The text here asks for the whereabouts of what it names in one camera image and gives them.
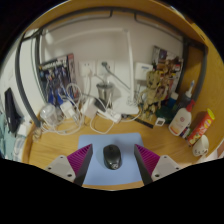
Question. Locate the black ruler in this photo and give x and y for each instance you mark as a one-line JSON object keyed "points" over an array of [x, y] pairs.
{"points": [[141, 122]]}

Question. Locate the dark green round tin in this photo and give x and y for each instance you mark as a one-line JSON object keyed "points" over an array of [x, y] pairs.
{"points": [[170, 113]]}

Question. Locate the white charger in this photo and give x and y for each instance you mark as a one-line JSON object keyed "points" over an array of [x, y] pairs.
{"points": [[66, 109], [89, 108]]}

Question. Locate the blue model kit box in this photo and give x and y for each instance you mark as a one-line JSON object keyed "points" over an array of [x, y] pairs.
{"points": [[56, 80]]}

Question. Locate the light blue mouse pad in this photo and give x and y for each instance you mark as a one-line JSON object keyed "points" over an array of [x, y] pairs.
{"points": [[96, 146]]}

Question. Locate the dark bottle with white nozzle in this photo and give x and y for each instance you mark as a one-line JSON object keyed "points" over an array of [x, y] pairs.
{"points": [[186, 98]]}

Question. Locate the black bag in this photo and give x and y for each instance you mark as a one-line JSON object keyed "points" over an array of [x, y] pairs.
{"points": [[11, 110]]}

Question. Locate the clear glass jar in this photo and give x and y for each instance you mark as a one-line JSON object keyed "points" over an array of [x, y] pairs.
{"points": [[49, 114]]}

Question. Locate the gold brown figurine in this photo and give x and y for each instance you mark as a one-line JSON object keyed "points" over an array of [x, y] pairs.
{"points": [[154, 91]]}

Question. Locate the red snack can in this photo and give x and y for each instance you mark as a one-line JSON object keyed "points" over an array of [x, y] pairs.
{"points": [[201, 126]]}

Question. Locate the white wall box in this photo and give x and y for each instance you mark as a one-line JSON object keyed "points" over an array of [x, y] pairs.
{"points": [[143, 71]]}

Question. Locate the small white cube clock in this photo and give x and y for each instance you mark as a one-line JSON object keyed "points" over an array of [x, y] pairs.
{"points": [[160, 122]]}

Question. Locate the colourful printed box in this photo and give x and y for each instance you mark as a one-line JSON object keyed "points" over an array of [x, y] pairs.
{"points": [[171, 63]]}

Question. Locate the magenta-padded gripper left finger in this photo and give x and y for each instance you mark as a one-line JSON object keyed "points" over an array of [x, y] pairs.
{"points": [[60, 166]]}

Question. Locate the white wall socket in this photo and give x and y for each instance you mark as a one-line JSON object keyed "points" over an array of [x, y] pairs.
{"points": [[110, 70], [86, 68]]}

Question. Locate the steel cup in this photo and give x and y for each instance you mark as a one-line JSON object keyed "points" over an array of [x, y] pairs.
{"points": [[105, 92]]}

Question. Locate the small blue white carton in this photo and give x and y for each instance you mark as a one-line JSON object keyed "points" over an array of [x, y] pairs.
{"points": [[185, 132]]}

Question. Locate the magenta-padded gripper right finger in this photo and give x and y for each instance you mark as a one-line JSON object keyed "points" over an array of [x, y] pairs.
{"points": [[165, 166]]}

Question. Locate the black computer mouse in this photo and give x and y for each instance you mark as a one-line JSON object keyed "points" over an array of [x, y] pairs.
{"points": [[112, 156]]}

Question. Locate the white power strip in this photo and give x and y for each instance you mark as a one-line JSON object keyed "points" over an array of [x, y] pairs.
{"points": [[110, 116]]}

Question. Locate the white mug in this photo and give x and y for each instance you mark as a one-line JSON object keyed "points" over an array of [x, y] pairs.
{"points": [[201, 145]]}

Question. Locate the teal blanket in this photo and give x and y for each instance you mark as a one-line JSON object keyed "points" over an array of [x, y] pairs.
{"points": [[5, 140]]}

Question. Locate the white bottle with red cap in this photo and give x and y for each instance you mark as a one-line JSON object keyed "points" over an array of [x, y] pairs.
{"points": [[180, 121]]}

